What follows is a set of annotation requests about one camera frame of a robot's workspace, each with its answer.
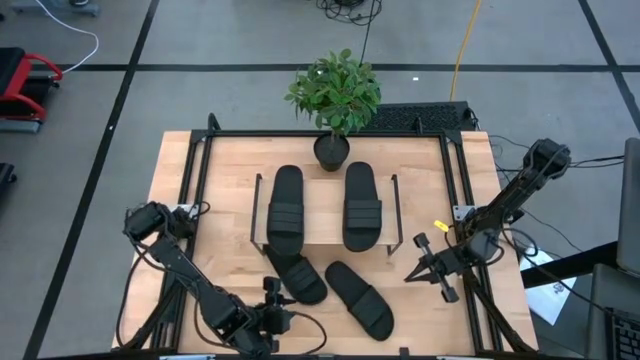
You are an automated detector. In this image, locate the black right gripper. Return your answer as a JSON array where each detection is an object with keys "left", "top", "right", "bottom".
[{"left": 403, "top": 232, "right": 475, "bottom": 304}]

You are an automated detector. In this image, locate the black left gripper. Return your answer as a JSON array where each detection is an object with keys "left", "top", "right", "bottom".
[{"left": 255, "top": 276, "right": 297, "bottom": 336}]

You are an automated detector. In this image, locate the black slide sandal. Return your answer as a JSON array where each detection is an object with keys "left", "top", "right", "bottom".
[
  {"left": 324, "top": 260, "right": 396, "bottom": 343},
  {"left": 342, "top": 160, "right": 384, "bottom": 253},
  {"left": 263, "top": 244, "right": 329, "bottom": 306},
  {"left": 266, "top": 164, "right": 306, "bottom": 257}
]

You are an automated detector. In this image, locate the wooden shelf black metal frame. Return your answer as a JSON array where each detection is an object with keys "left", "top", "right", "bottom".
[{"left": 249, "top": 172, "right": 404, "bottom": 257}]

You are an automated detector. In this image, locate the white paper sheet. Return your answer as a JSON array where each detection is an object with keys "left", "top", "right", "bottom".
[{"left": 519, "top": 243, "right": 579, "bottom": 327}]

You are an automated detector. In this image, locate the black metal bar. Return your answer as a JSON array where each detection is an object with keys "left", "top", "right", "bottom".
[{"left": 519, "top": 241, "right": 620, "bottom": 290}]

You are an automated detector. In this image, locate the black perforated box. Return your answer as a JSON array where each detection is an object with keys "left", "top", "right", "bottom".
[{"left": 367, "top": 101, "right": 477, "bottom": 134}]

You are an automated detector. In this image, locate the green potted plant black pot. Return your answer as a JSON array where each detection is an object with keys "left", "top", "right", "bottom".
[{"left": 283, "top": 48, "right": 384, "bottom": 173}]

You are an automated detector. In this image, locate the black keyboard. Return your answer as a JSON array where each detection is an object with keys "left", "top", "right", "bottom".
[{"left": 606, "top": 308, "right": 640, "bottom": 360}]

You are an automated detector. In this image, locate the red and black cart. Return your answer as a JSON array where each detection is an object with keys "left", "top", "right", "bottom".
[{"left": 0, "top": 46, "right": 65, "bottom": 134}]

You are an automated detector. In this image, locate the grey stand foot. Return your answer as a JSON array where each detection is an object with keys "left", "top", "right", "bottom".
[{"left": 10, "top": 0, "right": 101, "bottom": 18}]

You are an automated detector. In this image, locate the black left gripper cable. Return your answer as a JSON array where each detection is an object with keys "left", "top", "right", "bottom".
[{"left": 287, "top": 310, "right": 329, "bottom": 356}]

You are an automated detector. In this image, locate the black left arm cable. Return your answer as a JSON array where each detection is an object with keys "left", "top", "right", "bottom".
[{"left": 114, "top": 234, "right": 169, "bottom": 350}]

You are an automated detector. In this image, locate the black aluminium rig frame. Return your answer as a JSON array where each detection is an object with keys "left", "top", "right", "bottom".
[{"left": 112, "top": 112, "right": 540, "bottom": 360}]

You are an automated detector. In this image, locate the yellow cable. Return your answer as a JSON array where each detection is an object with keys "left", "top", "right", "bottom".
[{"left": 448, "top": 0, "right": 484, "bottom": 103}]

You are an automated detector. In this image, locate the black cable bundle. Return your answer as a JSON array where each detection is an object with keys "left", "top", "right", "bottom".
[{"left": 315, "top": 0, "right": 384, "bottom": 66}]

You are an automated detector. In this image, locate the white cable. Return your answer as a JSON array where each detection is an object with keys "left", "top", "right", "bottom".
[{"left": 33, "top": 0, "right": 100, "bottom": 75}]

